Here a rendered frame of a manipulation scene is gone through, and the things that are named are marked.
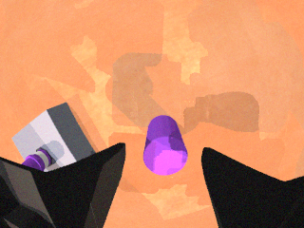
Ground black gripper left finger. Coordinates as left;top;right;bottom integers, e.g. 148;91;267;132
0;142;126;228

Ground white and grey block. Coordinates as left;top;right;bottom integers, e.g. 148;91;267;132
11;103;95;172

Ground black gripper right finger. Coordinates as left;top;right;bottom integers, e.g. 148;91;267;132
200;147;304;228

